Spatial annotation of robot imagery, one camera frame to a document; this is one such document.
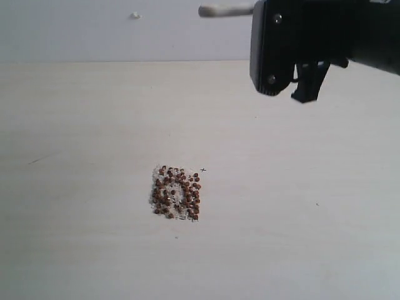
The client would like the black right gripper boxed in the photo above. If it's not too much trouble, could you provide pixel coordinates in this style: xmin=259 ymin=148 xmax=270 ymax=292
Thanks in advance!
xmin=291 ymin=57 xmax=349 ymax=103

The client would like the white wooden paint brush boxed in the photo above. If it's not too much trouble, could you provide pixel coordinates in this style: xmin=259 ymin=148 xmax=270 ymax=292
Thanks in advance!
xmin=197 ymin=4 xmax=254 ymax=18

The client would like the pile of beans and rice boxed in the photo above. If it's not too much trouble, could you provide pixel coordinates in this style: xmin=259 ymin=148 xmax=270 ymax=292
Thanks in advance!
xmin=149 ymin=165 xmax=202 ymax=222

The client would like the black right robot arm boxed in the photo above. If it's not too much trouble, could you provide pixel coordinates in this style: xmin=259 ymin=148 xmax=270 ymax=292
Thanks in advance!
xmin=291 ymin=1 xmax=399 ymax=103

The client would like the small white wall fixture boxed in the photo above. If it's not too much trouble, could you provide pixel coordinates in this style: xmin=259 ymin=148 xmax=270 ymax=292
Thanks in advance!
xmin=130 ymin=12 xmax=142 ymax=19

